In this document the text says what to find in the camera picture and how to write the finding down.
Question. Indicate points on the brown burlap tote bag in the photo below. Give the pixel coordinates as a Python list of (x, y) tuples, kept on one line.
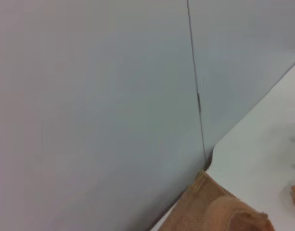
[(209, 207)]

